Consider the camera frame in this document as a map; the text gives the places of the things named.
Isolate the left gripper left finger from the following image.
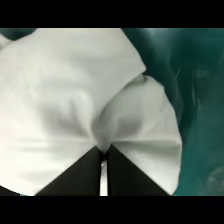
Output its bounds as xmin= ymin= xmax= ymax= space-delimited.
xmin=35 ymin=145 xmax=103 ymax=197

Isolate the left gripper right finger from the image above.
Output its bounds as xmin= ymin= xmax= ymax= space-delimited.
xmin=106 ymin=143 xmax=170 ymax=197

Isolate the white T-shirt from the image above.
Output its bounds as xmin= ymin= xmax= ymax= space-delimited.
xmin=0 ymin=27 xmax=184 ymax=197

